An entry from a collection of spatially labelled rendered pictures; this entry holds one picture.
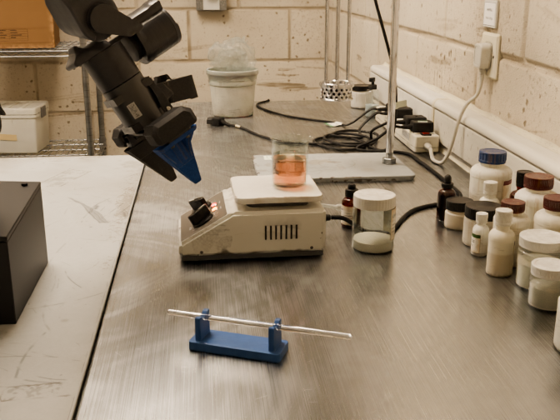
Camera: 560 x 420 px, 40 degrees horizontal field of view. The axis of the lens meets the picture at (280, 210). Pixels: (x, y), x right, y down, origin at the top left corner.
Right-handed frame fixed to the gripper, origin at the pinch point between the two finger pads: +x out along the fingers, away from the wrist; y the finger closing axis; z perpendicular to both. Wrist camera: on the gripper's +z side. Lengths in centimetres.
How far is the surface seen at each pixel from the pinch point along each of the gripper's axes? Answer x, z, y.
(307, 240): 18.2, 7.4, -8.1
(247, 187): 9.2, 6.8, -1.1
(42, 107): -1, 34, 232
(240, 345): 13.9, -13.0, -27.9
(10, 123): -3, 19, 230
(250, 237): 13.6, 1.6, -5.5
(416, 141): 36, 59, 35
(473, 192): 30.0, 35.2, -8.0
